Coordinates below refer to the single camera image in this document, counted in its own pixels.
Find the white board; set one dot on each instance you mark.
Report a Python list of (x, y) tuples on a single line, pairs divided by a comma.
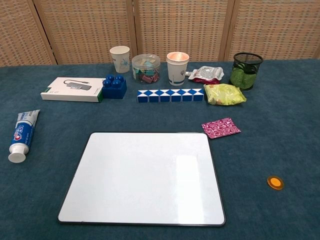
[(140, 175)]

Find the orange round disc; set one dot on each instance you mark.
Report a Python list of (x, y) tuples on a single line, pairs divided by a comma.
[(275, 181)]

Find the white red spout pouch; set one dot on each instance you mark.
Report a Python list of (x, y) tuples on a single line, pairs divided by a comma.
[(206, 74)]

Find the white paper cup blue print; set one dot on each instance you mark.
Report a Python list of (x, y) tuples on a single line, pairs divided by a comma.
[(121, 60)]

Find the Crest toothpaste tube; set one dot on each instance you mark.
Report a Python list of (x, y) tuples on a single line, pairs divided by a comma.
[(22, 133)]

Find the clear jar of binder clips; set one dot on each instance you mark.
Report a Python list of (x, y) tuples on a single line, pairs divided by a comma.
[(146, 70)]

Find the blue white snake puzzle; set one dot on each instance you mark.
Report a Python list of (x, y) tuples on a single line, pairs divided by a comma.
[(170, 96)]

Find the blue toy building block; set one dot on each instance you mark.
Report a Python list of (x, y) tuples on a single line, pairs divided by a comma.
[(114, 88)]

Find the white paper cup orange inside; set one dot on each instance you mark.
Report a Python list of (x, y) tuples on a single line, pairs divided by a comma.
[(177, 70)]

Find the green ball in pen holder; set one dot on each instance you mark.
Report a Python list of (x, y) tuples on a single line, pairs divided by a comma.
[(243, 76)]

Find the woven folding screen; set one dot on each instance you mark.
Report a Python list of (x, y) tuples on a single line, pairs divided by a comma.
[(160, 27)]

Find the yellow-green snack packet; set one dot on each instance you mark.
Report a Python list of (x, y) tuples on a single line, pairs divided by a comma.
[(223, 94)]

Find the white USB hub box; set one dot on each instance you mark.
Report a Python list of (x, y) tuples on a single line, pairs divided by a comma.
[(73, 88)]

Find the black mesh pen holder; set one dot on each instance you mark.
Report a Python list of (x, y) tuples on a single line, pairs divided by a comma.
[(247, 71)]

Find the pink patterned packet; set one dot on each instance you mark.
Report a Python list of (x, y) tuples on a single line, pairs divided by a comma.
[(221, 127)]

